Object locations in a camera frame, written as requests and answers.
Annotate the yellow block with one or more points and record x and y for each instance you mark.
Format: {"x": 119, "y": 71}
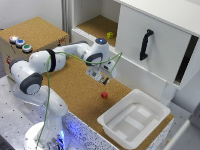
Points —
{"x": 110, "y": 34}

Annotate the pink block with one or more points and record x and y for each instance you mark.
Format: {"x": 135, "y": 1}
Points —
{"x": 104, "y": 95}

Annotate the white sliding door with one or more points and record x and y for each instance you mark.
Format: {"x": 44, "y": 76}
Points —
{"x": 156, "y": 40}

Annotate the green button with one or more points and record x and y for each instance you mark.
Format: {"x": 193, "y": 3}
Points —
{"x": 27, "y": 47}

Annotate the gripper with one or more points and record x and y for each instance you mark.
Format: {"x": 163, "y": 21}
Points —
{"x": 98, "y": 72}

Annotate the red button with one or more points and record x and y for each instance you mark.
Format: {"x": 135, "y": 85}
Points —
{"x": 13, "y": 39}

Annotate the white cabinet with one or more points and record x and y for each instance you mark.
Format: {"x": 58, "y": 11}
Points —
{"x": 140, "y": 40}

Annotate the white plastic box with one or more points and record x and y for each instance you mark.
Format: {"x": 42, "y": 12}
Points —
{"x": 135, "y": 118}

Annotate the blue button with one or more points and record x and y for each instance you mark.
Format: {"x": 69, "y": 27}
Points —
{"x": 20, "y": 42}

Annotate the wooden drawer box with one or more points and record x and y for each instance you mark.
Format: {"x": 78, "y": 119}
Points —
{"x": 31, "y": 35}

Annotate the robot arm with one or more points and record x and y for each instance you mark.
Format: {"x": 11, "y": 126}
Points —
{"x": 40, "y": 61}

